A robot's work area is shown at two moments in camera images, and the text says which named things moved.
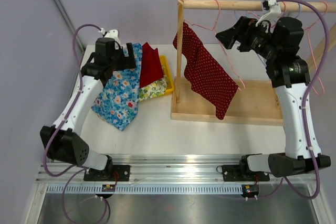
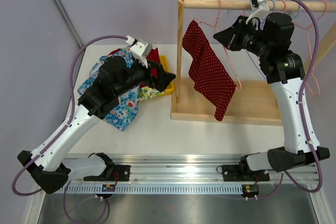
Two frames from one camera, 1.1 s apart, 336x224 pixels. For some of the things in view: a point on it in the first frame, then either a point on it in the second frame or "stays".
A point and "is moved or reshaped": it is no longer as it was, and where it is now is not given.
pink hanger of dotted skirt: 213,30 is moved or reshaped
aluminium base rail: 199,174 stays
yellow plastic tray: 170,85 stays
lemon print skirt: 157,88 stays
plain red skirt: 151,68 stays
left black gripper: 127,62 → 163,80
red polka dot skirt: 205,73 is moved or reshaped
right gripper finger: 228,38 stays
